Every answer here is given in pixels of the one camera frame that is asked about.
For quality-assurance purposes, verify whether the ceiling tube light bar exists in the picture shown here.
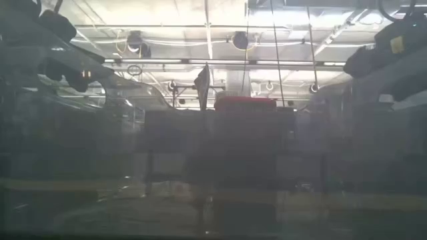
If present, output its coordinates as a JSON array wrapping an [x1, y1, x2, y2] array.
[[103, 58, 348, 67]]

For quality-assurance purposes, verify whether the hanging black cable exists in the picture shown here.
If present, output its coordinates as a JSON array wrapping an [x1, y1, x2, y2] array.
[[269, 0, 286, 108], [306, 5, 320, 93]]

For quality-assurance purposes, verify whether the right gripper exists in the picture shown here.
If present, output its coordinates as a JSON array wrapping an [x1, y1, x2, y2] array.
[[343, 15, 427, 78]]

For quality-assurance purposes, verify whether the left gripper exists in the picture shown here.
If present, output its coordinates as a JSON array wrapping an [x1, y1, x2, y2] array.
[[42, 57, 115, 93]]

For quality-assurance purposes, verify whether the clear plastic tray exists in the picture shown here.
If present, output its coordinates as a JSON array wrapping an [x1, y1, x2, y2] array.
[[0, 0, 427, 240]]

